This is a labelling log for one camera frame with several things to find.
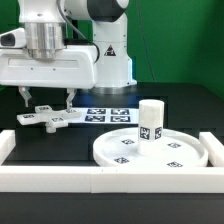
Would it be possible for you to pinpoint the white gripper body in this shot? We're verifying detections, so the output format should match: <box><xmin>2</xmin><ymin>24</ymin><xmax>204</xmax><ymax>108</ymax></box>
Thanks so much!
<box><xmin>0</xmin><ymin>45</ymin><xmax>97</xmax><ymax>89</ymax></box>

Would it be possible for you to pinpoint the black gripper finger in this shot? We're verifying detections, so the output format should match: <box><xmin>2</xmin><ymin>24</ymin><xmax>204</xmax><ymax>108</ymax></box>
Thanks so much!
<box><xmin>66</xmin><ymin>88</ymin><xmax>77</xmax><ymax>109</ymax></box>
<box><xmin>18</xmin><ymin>86</ymin><xmax>32</xmax><ymax>107</ymax></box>

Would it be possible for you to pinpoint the white cross table base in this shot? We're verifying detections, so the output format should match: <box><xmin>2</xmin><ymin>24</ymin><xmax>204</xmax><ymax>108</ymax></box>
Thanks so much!
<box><xmin>17</xmin><ymin>105</ymin><xmax>82</xmax><ymax>133</ymax></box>

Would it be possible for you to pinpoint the white round table top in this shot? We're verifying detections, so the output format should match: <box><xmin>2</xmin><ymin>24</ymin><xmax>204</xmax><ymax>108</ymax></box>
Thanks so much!
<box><xmin>93</xmin><ymin>127</ymin><xmax>208</xmax><ymax>168</ymax></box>

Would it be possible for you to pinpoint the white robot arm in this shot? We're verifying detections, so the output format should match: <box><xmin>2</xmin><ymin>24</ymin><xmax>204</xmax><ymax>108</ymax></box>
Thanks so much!
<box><xmin>0</xmin><ymin>0</ymin><xmax>136</xmax><ymax>107</ymax></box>

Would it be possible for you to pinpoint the paper sheet with markers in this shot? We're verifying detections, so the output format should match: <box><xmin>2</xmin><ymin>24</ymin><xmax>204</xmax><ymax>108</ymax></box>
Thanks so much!
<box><xmin>69</xmin><ymin>108</ymin><xmax>139</xmax><ymax>124</ymax></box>

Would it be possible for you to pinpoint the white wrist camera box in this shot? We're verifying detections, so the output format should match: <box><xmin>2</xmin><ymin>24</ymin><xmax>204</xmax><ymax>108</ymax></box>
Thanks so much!
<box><xmin>0</xmin><ymin>28</ymin><xmax>26</xmax><ymax>49</ymax></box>

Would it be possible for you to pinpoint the white fence rail frame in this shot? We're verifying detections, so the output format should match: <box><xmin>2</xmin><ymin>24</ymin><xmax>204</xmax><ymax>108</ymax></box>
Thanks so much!
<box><xmin>0</xmin><ymin>130</ymin><xmax>224</xmax><ymax>193</ymax></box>

